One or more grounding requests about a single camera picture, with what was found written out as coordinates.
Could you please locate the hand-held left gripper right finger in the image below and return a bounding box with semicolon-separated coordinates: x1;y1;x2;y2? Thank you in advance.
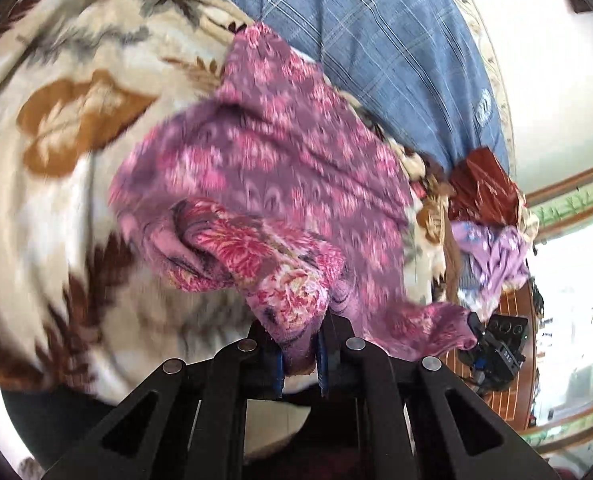
315;310;562;480

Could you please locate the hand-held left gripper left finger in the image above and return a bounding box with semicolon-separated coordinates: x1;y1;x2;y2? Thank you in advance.
41;317;284;480

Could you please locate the pink floral garment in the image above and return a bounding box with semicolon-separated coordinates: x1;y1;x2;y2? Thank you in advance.
109;22;478;376

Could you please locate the lilac floral cloth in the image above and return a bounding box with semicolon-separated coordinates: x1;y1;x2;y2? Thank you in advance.
450;220;533;321

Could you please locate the red-brown plastic bag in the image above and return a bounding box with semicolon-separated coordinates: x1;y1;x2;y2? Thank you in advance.
449;146;527;228

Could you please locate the cream leaf print blanket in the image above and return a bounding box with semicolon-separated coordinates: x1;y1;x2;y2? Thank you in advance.
0;0;457;466

